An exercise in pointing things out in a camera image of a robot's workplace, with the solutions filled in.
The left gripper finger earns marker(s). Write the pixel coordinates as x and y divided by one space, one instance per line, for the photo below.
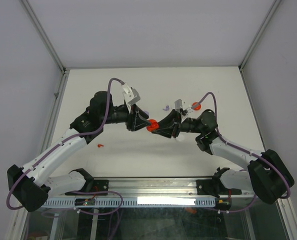
140 115
139 124

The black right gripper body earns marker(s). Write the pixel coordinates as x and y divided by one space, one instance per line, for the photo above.
177 127

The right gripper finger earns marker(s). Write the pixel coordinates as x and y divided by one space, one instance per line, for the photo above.
169 120
164 132

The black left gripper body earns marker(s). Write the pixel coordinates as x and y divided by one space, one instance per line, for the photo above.
130 121

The orange earbud case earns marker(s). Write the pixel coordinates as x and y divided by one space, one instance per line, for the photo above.
154 125
196 106

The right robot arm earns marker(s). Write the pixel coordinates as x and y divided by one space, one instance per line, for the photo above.
262 172

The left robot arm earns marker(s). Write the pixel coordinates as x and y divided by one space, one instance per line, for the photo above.
32 185

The purple earbud pair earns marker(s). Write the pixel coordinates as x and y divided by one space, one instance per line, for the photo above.
166 108

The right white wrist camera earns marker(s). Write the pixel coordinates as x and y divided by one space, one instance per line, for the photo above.
183 107

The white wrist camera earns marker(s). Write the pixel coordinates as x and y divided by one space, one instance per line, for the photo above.
183 107
131 96

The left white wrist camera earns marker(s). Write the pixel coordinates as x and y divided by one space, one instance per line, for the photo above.
131 96

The aluminium mounting rail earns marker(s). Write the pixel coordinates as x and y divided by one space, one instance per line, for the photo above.
129 187

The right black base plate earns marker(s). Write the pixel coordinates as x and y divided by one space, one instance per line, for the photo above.
206 187

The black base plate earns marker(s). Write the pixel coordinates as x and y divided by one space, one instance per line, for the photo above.
98 187
206 187

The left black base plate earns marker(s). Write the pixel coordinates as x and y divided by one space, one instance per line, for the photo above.
98 187

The white slotted cable duct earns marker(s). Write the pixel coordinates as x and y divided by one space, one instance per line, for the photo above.
129 202

